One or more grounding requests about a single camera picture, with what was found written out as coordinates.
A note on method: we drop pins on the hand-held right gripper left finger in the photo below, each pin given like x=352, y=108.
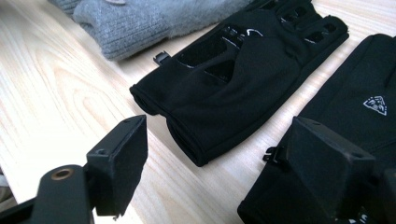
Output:
x=120, y=165

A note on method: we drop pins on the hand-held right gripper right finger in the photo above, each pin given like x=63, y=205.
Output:
x=323, y=168

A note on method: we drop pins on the black glove with white logo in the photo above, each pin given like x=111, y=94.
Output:
x=345, y=90

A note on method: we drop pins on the black glove with glossy grips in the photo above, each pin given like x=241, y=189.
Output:
x=249, y=93

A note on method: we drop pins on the grey knit glove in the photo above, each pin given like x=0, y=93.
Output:
x=146, y=25
x=63, y=4

